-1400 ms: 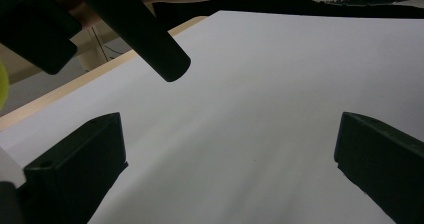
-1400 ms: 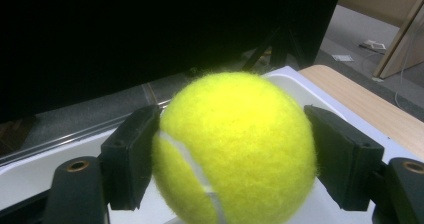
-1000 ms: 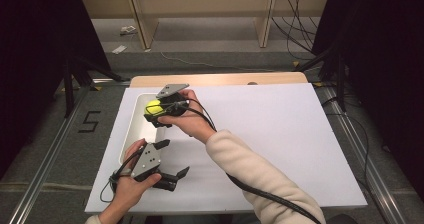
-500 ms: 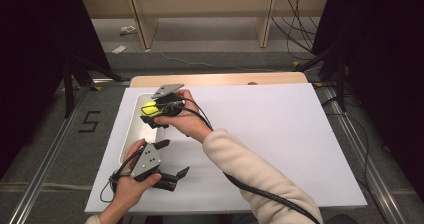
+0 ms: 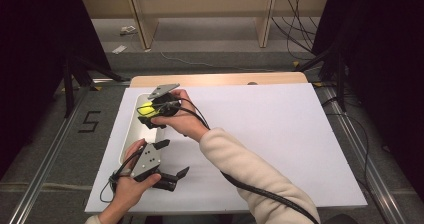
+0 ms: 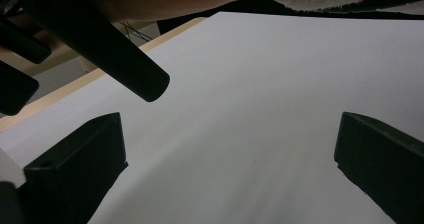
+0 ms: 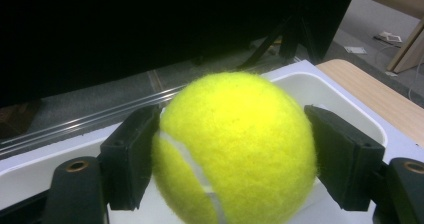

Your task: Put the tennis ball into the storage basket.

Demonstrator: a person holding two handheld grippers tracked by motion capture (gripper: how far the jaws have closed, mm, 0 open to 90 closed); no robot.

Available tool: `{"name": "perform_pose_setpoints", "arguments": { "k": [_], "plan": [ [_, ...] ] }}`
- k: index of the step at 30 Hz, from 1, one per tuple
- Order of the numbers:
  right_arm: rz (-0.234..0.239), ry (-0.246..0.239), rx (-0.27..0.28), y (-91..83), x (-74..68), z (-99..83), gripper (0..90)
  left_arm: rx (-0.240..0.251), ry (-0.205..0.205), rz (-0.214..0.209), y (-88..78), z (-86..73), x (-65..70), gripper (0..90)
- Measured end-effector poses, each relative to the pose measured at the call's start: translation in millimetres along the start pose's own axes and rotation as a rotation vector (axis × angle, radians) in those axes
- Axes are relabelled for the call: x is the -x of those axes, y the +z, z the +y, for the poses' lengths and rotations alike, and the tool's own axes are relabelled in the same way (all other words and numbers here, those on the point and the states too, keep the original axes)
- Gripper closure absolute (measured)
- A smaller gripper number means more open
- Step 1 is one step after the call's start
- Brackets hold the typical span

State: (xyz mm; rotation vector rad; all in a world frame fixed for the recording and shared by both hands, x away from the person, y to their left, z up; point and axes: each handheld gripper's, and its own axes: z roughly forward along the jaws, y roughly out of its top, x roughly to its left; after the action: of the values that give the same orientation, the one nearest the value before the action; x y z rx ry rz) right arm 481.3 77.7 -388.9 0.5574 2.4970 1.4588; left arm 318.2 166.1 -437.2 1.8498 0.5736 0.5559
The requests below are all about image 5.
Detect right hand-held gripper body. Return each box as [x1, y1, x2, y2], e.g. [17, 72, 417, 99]
[147, 82, 183, 118]

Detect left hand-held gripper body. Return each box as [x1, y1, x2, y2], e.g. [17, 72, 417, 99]
[130, 143, 178, 192]

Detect yellow tennis ball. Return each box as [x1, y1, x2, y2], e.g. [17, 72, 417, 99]
[137, 103, 157, 117]

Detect white oblong tray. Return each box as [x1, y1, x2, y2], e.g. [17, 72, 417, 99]
[119, 93, 168, 167]

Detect person's right hand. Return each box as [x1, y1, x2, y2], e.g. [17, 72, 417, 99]
[151, 88, 210, 143]

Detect person's left hand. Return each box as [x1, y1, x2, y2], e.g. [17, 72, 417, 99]
[106, 138, 163, 218]

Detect small white floor device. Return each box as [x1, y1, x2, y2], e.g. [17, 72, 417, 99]
[119, 25, 138, 36]

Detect black tripod stand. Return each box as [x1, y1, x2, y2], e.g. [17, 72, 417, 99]
[61, 54, 127, 119]
[293, 33, 349, 112]

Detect white foam board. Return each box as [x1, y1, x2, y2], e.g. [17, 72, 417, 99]
[84, 83, 368, 215]

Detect light wooden shelf unit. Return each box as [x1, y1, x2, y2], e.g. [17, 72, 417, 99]
[79, 0, 332, 50]

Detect black curtain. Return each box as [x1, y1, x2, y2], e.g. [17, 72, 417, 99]
[0, 0, 113, 180]
[311, 0, 424, 193]

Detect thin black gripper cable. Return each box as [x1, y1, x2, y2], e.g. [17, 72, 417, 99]
[99, 146, 145, 204]

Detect white floor cable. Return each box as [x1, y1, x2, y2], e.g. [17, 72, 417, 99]
[159, 51, 269, 73]

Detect thick black gripper cable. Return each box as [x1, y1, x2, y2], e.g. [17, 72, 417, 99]
[178, 97, 320, 224]

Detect metal floor rail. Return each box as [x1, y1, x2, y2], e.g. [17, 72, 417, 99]
[7, 78, 131, 224]
[318, 85, 408, 224]

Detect black hanging cables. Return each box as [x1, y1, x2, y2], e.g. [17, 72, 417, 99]
[271, 0, 322, 62]

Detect thin black floor cable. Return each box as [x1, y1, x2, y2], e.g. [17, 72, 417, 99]
[322, 96, 372, 200]

